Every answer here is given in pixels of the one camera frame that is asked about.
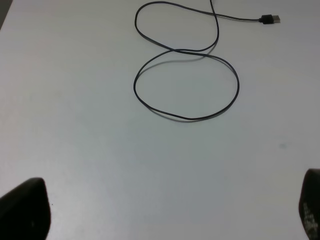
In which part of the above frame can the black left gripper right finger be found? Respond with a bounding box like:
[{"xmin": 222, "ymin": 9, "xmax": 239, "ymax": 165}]
[{"xmin": 298, "ymin": 168, "xmax": 320, "ymax": 240}]

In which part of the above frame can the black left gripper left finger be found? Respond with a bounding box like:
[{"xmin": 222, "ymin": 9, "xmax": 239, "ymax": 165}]
[{"xmin": 0, "ymin": 177, "xmax": 51, "ymax": 240}]

